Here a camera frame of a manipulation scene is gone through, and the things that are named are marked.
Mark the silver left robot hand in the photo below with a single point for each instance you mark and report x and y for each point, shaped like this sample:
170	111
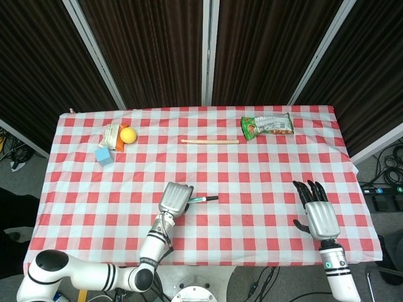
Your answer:
173	198

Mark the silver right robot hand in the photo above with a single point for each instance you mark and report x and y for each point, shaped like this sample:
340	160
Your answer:
322	220

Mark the green-handled pen tool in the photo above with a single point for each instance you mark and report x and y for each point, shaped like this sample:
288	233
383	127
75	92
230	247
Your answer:
197	199

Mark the black marker cap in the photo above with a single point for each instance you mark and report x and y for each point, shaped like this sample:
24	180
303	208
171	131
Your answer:
212	198

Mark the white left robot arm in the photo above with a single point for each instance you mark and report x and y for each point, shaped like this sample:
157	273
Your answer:
94	273

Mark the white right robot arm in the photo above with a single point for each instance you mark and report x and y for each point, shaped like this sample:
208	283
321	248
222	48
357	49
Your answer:
338	270

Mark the red white checkered tablecloth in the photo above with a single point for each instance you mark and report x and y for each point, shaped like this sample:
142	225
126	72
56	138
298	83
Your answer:
220	176

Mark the black foot pedal box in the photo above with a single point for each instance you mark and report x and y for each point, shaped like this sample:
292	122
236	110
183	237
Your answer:
387	203

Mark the black power strip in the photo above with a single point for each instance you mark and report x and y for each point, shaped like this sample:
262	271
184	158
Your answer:
382	190

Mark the wooden drumstick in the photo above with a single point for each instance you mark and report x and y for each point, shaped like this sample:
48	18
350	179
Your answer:
211	142

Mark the yellow ball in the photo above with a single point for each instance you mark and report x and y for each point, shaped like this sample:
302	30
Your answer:
128	135

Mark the chrome chair leg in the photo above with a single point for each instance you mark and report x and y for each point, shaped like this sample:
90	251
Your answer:
371	283

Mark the light blue cube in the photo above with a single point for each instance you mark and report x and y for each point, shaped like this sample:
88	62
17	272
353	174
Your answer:
104	157

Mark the white orange snack packet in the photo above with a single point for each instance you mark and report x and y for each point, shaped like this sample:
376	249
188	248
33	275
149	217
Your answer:
110	136

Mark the green snack bag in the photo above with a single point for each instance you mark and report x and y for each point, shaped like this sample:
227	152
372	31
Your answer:
267	126

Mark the dark corrugated partition panel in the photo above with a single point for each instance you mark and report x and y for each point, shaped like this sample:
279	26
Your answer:
37	69
371	72
151	53
267	50

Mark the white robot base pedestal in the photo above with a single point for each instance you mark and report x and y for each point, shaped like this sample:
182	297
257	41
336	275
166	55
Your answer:
195	286

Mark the grey partition base rail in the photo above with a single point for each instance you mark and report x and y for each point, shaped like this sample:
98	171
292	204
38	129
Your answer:
25	138
378	141

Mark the grey aluminium partition post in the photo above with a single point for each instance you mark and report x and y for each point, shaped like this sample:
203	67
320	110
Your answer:
94	53
209	53
321	53

